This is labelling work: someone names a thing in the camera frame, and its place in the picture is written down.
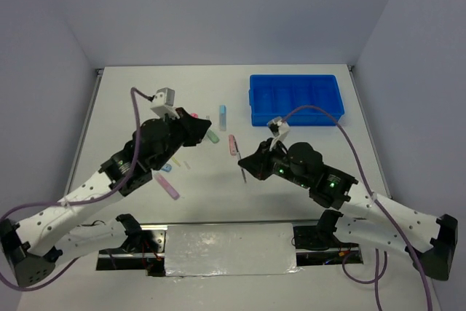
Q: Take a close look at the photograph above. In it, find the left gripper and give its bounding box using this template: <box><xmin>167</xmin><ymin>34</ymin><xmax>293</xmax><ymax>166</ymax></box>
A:
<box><xmin>151</xmin><ymin>107</ymin><xmax>212</xmax><ymax>171</ymax></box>

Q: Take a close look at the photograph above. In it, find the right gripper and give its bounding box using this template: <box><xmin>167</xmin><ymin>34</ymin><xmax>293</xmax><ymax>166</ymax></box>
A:
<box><xmin>237</xmin><ymin>137</ymin><xmax>311</xmax><ymax>189</ymax></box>

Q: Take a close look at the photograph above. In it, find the purple clear pen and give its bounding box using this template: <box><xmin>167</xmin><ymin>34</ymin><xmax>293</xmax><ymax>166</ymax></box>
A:
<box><xmin>235</xmin><ymin>141</ymin><xmax>247</xmax><ymax>184</ymax></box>

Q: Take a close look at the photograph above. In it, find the pink correction tape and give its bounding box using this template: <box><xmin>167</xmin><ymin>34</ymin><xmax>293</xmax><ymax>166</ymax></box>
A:
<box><xmin>228</xmin><ymin>134</ymin><xmax>237</xmax><ymax>156</ymax></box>

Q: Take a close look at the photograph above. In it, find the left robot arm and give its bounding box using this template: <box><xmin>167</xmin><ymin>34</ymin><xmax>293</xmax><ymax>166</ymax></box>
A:
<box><xmin>1</xmin><ymin>107</ymin><xmax>211</xmax><ymax>291</ymax></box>

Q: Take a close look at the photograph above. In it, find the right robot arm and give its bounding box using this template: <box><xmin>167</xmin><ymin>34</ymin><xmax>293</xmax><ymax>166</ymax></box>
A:
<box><xmin>238</xmin><ymin>139</ymin><xmax>458</xmax><ymax>281</ymax></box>

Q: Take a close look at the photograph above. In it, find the yellow highlighter pen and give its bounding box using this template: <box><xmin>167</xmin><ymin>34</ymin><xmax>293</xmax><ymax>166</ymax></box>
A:
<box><xmin>171</xmin><ymin>157</ymin><xmax>181</xmax><ymax>167</ymax></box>

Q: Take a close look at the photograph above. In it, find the pink purple highlighter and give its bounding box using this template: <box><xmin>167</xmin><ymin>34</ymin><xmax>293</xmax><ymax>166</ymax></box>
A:
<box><xmin>154</xmin><ymin>173</ymin><xmax>180</xmax><ymax>200</ymax></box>

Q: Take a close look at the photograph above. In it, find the green correction tape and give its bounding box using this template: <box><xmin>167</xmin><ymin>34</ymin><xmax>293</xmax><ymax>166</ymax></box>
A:
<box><xmin>206</xmin><ymin>130</ymin><xmax>219</xmax><ymax>143</ymax></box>

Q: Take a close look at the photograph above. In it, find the light blue eraser stick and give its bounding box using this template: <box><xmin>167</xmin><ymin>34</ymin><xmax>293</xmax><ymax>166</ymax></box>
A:
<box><xmin>218</xmin><ymin>105</ymin><xmax>227</xmax><ymax>131</ymax></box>

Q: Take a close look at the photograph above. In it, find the blue plastic compartment tray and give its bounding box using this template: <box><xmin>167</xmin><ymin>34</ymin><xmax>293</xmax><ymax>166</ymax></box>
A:
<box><xmin>249</xmin><ymin>74</ymin><xmax>345</xmax><ymax>127</ymax></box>

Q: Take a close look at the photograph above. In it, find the silver foil tape sheet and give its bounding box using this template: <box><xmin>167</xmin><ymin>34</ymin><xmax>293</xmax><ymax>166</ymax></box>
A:
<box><xmin>165</xmin><ymin>223</ymin><xmax>298</xmax><ymax>277</ymax></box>

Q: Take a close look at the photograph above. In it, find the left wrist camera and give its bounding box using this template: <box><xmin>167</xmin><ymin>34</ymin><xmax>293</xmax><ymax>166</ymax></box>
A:
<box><xmin>150</xmin><ymin>87</ymin><xmax>180</xmax><ymax>119</ymax></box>

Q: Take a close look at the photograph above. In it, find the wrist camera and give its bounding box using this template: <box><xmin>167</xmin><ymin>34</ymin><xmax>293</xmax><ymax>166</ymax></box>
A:
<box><xmin>267</xmin><ymin>117</ymin><xmax>291</xmax><ymax>144</ymax></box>
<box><xmin>150</xmin><ymin>87</ymin><xmax>180</xmax><ymax>119</ymax></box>

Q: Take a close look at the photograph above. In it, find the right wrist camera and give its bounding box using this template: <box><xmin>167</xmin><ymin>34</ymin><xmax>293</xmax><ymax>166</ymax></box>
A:
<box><xmin>267</xmin><ymin>117</ymin><xmax>291</xmax><ymax>144</ymax></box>

